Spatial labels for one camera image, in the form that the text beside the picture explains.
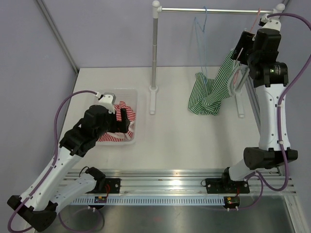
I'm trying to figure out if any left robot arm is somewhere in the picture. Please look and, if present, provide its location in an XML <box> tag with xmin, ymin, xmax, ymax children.
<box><xmin>7</xmin><ymin>105</ymin><xmax>130</xmax><ymax>232</ymax></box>

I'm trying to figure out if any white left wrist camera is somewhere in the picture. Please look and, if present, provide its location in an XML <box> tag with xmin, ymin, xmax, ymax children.
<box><xmin>95</xmin><ymin>92</ymin><xmax>116</xmax><ymax>114</ymax></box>

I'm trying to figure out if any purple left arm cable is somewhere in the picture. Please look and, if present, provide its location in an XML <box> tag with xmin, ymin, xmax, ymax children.
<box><xmin>7</xmin><ymin>90</ymin><xmax>104</xmax><ymax>233</ymax></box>

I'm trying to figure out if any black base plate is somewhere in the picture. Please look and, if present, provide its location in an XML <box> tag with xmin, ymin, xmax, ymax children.
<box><xmin>205</xmin><ymin>178</ymin><xmax>250</xmax><ymax>194</ymax></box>
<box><xmin>102</xmin><ymin>178</ymin><xmax>121</xmax><ymax>194</ymax></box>

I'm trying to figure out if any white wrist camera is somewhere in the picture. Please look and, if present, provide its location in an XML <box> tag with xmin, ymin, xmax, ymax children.
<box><xmin>95</xmin><ymin>92</ymin><xmax>116</xmax><ymax>114</ymax></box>
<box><xmin>259</xmin><ymin>14</ymin><xmax>281</xmax><ymax>32</ymax></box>

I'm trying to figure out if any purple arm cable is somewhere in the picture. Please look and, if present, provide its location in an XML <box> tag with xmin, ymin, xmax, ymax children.
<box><xmin>245</xmin><ymin>13</ymin><xmax>311</xmax><ymax>211</ymax></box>
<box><xmin>7</xmin><ymin>90</ymin><xmax>104</xmax><ymax>233</ymax></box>

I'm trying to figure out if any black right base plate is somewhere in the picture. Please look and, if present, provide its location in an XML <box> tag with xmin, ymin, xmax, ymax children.
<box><xmin>205</xmin><ymin>178</ymin><xmax>250</xmax><ymax>194</ymax></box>

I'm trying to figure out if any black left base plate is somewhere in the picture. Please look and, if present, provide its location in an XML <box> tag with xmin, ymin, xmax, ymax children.
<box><xmin>102</xmin><ymin>178</ymin><xmax>121</xmax><ymax>194</ymax></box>

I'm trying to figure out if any blue wire hanger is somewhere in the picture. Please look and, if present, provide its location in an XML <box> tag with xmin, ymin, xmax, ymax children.
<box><xmin>194</xmin><ymin>6</ymin><xmax>207</xmax><ymax>78</ymax></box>

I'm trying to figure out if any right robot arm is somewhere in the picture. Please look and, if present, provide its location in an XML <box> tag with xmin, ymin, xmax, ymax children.
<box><xmin>220</xmin><ymin>29</ymin><xmax>298</xmax><ymax>192</ymax></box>

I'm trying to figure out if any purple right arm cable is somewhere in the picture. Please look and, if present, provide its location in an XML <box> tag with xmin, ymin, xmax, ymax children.
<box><xmin>245</xmin><ymin>13</ymin><xmax>311</xmax><ymax>211</ymax></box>

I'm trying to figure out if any clear plastic basket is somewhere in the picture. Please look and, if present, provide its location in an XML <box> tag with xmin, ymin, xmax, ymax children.
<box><xmin>96</xmin><ymin>88</ymin><xmax>138</xmax><ymax>146</ymax></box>

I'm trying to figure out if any green striped tank top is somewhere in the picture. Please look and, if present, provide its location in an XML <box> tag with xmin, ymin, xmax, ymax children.
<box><xmin>188</xmin><ymin>49</ymin><xmax>240</xmax><ymax>116</ymax></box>

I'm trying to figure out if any pink wire hanger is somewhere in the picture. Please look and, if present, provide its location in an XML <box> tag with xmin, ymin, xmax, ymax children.
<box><xmin>233</xmin><ymin>8</ymin><xmax>261</xmax><ymax>84</ymax></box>

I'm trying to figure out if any metal clothes rack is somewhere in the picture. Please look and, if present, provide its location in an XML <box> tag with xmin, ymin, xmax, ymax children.
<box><xmin>149</xmin><ymin>0</ymin><xmax>290</xmax><ymax>115</ymax></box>

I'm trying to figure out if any white slotted cable duct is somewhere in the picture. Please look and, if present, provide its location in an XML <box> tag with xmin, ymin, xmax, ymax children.
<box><xmin>71</xmin><ymin>196</ymin><xmax>225</xmax><ymax>206</ymax></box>

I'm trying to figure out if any aluminium mounting rail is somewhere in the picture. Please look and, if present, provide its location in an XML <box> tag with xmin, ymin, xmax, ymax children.
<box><xmin>33</xmin><ymin>77</ymin><xmax>297</xmax><ymax>197</ymax></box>

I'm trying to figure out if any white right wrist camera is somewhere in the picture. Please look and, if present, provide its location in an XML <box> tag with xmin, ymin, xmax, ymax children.
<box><xmin>259</xmin><ymin>14</ymin><xmax>281</xmax><ymax>32</ymax></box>

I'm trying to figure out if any red striped tank top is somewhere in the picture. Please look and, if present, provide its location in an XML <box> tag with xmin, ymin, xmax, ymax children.
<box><xmin>97</xmin><ymin>100</ymin><xmax>137</xmax><ymax>144</ymax></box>

